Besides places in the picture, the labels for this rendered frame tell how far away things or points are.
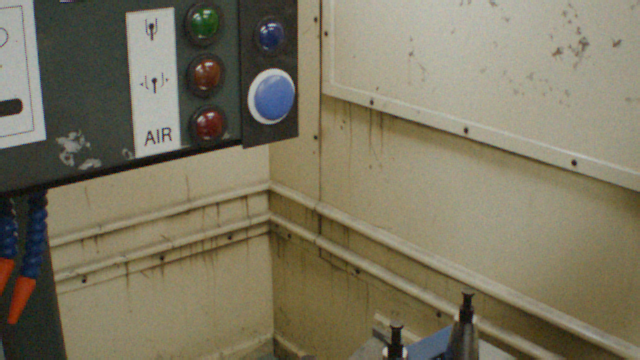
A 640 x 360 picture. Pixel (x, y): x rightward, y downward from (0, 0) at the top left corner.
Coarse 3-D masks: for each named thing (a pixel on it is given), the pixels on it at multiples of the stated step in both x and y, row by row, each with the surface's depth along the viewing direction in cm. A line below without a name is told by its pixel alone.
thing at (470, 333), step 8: (456, 320) 85; (472, 320) 85; (456, 328) 85; (464, 328) 85; (472, 328) 85; (456, 336) 85; (464, 336) 85; (472, 336) 85; (448, 344) 87; (456, 344) 85; (464, 344) 85; (472, 344) 85; (448, 352) 87; (456, 352) 86; (464, 352) 85; (472, 352) 85
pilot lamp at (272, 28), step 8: (264, 24) 48; (272, 24) 48; (280, 24) 49; (264, 32) 48; (272, 32) 48; (280, 32) 49; (264, 40) 48; (272, 40) 48; (280, 40) 49; (264, 48) 49; (272, 48) 49
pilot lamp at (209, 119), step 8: (208, 112) 47; (216, 112) 48; (200, 120) 47; (208, 120) 47; (216, 120) 48; (200, 128) 47; (208, 128) 47; (216, 128) 48; (200, 136) 47; (208, 136) 48; (216, 136) 48
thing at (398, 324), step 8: (392, 320) 79; (400, 320) 79; (392, 328) 78; (400, 328) 78; (392, 336) 78; (400, 336) 78; (392, 344) 78; (400, 344) 78; (392, 352) 78; (400, 352) 79
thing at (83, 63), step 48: (48, 0) 39; (96, 0) 41; (144, 0) 43; (192, 0) 45; (48, 48) 40; (96, 48) 42; (192, 48) 46; (48, 96) 41; (96, 96) 43; (192, 96) 47; (240, 96) 49; (48, 144) 42; (96, 144) 44; (192, 144) 48; (240, 144) 51; (0, 192) 41
